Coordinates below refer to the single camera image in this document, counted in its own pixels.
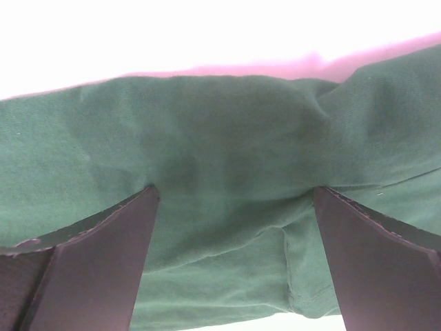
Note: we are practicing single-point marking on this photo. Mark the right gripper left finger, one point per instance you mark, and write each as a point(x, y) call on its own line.
point(83, 277)

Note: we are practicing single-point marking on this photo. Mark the green t shirt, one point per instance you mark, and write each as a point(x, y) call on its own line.
point(235, 160)

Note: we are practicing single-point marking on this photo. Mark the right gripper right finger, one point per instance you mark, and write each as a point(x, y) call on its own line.
point(386, 273)

